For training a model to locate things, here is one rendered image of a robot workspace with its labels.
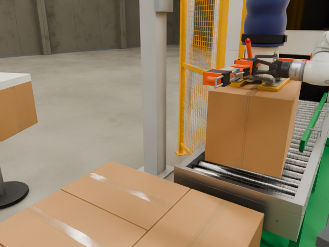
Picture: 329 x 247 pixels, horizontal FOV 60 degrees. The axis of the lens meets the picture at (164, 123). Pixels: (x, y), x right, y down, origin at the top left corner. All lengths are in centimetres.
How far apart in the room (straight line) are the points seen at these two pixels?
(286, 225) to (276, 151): 37
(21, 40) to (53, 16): 166
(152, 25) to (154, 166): 126
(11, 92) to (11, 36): 1065
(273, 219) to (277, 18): 100
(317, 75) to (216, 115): 49
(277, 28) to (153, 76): 118
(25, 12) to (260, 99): 1215
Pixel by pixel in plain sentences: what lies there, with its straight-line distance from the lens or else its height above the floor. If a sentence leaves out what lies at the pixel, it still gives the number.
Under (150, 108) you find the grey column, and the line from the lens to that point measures 253.
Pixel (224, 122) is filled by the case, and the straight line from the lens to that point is 149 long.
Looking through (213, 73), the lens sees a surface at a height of 123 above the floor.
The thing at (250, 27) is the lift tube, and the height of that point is 138.
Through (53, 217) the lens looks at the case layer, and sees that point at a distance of 150.
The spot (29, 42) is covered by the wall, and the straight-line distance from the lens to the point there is 1312.
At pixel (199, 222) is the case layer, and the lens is 139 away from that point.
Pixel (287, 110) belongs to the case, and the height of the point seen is 103.
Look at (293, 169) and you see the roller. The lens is 198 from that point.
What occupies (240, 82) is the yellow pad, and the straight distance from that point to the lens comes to 160.
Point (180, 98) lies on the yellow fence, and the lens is 297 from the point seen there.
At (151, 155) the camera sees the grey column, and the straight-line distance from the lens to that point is 270.
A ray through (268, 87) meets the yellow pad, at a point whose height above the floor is 110.
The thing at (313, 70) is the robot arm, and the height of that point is 122.
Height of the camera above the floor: 142
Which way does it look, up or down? 20 degrees down
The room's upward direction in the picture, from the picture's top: straight up
